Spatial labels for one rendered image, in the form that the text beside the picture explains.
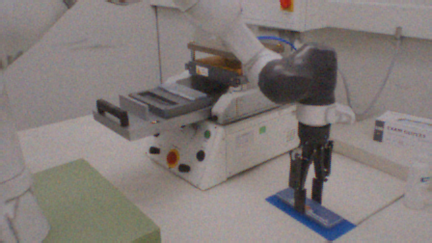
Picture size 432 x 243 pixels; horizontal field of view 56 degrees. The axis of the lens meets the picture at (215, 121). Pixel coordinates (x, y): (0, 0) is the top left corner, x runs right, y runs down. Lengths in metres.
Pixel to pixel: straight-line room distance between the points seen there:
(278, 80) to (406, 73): 0.81
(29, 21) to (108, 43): 2.03
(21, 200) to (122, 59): 2.07
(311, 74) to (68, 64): 2.00
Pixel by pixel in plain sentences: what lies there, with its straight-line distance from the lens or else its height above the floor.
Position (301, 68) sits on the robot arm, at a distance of 0.88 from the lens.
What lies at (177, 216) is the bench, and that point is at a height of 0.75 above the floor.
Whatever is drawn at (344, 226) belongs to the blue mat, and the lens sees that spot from 1.06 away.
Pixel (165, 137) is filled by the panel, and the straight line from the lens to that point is 1.32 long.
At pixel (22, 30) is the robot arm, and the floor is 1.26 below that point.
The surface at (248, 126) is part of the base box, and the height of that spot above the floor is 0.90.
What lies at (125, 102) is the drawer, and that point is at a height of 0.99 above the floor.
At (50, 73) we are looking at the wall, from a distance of 2.66.
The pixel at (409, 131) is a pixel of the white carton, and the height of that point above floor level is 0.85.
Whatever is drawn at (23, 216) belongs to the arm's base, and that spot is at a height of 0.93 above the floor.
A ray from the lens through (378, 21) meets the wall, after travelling 1.57.
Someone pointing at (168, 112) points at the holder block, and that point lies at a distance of 1.09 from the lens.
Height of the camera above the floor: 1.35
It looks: 21 degrees down
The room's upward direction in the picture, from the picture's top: 1 degrees counter-clockwise
